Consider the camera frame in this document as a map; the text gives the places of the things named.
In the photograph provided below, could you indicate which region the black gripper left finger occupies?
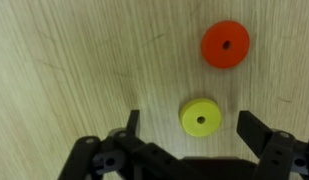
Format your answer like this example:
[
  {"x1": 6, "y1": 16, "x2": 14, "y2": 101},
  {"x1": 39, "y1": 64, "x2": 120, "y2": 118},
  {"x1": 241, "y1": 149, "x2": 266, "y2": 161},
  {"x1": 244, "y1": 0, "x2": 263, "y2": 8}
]
[{"x1": 57, "y1": 109, "x2": 202, "y2": 180}]

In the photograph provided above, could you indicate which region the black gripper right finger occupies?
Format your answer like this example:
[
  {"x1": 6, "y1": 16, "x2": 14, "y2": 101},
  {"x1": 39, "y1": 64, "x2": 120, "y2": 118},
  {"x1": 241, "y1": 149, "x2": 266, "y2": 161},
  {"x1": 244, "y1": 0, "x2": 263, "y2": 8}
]
[{"x1": 236, "y1": 110, "x2": 309, "y2": 180}]

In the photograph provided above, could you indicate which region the yellow wooden disc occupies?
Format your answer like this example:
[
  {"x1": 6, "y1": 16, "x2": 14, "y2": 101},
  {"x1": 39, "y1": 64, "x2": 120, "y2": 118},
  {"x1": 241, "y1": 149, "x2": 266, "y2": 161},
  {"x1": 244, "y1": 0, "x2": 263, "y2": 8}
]
[{"x1": 179, "y1": 97, "x2": 223, "y2": 138}]

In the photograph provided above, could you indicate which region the orange wooden disc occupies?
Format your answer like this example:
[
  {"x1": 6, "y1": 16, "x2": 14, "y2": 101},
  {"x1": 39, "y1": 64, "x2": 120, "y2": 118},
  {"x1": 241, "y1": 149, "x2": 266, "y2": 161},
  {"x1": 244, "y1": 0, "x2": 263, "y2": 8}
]
[{"x1": 200, "y1": 20, "x2": 251, "y2": 70}]

